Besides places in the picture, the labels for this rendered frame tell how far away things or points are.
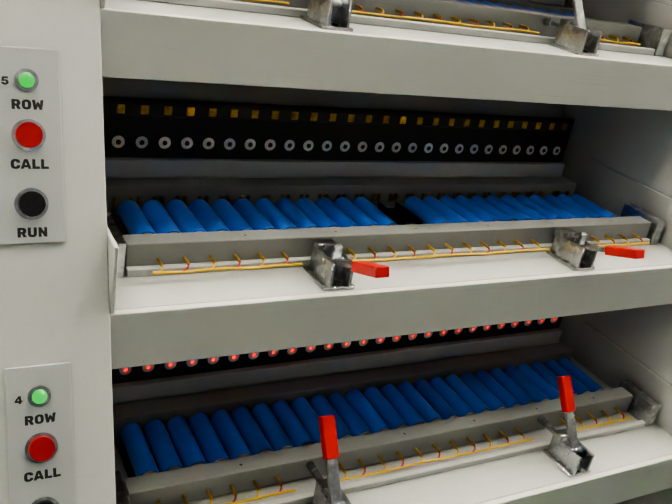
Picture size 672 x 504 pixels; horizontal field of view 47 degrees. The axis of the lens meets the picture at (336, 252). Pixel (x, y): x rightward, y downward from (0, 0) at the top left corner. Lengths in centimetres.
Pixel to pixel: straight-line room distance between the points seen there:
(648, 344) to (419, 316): 36
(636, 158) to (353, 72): 42
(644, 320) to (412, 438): 33
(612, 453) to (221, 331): 46
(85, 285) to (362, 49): 27
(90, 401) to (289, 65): 28
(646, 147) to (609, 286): 20
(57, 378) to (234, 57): 25
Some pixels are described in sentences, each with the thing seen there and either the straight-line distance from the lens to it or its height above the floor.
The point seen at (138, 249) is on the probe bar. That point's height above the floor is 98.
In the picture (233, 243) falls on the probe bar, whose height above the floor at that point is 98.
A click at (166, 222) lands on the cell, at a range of 64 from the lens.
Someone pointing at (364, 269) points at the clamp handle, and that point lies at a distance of 57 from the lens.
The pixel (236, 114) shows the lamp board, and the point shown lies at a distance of 73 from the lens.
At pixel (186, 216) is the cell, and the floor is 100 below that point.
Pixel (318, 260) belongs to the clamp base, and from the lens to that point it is 62.
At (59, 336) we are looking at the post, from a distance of 54.
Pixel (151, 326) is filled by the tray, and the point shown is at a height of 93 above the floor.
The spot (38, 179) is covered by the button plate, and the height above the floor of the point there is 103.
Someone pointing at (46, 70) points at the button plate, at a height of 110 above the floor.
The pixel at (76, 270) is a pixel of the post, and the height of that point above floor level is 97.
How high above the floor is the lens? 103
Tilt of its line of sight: 5 degrees down
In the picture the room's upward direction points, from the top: straight up
